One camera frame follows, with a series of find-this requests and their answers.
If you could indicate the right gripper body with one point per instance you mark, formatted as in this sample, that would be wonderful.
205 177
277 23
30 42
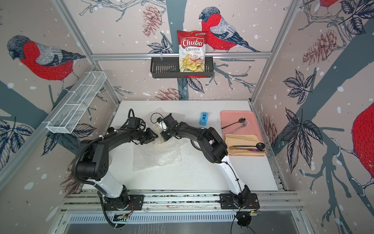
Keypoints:
166 135

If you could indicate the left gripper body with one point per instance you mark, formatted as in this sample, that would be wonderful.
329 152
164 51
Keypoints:
144 136

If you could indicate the clear bubble wrap sheet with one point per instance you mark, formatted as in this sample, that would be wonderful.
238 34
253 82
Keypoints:
150 155

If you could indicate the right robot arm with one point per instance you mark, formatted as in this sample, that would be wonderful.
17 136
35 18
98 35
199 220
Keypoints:
215 151

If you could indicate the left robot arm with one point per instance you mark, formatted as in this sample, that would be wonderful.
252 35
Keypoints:
91 164

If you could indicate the white plate dark rim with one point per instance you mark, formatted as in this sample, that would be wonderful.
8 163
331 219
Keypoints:
196 145

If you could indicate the blue tape dispenser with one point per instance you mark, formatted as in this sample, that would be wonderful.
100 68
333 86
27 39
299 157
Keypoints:
203 119

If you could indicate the pink tray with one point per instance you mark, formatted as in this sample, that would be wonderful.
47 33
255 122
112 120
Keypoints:
240 123

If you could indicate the black spoon on tray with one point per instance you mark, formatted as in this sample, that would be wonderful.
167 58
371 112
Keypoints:
241 120

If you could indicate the silver fork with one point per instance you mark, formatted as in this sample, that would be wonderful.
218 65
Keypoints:
240 127

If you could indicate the Chuba cassava chips bag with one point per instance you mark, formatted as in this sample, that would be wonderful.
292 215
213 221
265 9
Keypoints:
192 51

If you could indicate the black ladle spoon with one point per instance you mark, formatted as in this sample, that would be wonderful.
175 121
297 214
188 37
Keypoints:
260 146

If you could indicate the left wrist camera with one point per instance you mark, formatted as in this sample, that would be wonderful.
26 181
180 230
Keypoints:
135 123

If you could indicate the black wire basket shelf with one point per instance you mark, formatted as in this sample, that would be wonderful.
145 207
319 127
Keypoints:
168 68

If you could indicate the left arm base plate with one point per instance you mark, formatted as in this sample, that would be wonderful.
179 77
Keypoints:
129 203

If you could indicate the white mesh wall shelf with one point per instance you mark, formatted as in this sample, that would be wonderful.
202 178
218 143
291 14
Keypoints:
69 115

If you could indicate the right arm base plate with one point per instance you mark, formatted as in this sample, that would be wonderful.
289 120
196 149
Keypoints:
229 202

